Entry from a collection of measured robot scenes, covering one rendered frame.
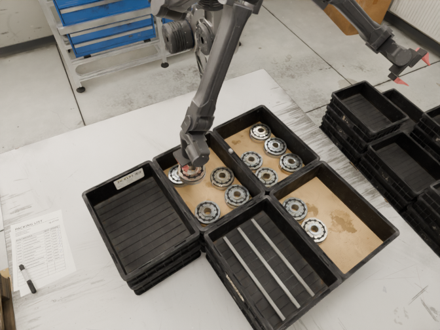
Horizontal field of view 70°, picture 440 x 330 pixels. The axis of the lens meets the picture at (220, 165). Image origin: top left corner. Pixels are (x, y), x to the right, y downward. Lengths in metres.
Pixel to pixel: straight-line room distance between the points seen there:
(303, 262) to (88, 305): 0.82
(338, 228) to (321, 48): 2.66
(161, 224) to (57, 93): 2.26
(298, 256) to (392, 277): 0.42
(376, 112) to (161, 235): 1.68
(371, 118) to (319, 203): 1.08
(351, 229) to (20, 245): 1.36
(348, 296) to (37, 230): 1.31
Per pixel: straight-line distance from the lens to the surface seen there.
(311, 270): 1.26
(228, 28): 0.87
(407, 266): 1.56
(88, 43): 3.02
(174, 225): 1.28
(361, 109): 2.37
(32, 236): 1.59
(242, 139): 1.52
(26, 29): 3.90
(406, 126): 2.74
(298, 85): 3.19
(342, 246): 1.33
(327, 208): 1.38
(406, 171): 2.29
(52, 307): 1.44
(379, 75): 3.59
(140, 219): 1.32
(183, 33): 2.01
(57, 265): 1.49
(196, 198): 1.33
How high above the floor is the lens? 1.98
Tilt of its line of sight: 54 degrees down
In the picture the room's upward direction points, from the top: 1 degrees clockwise
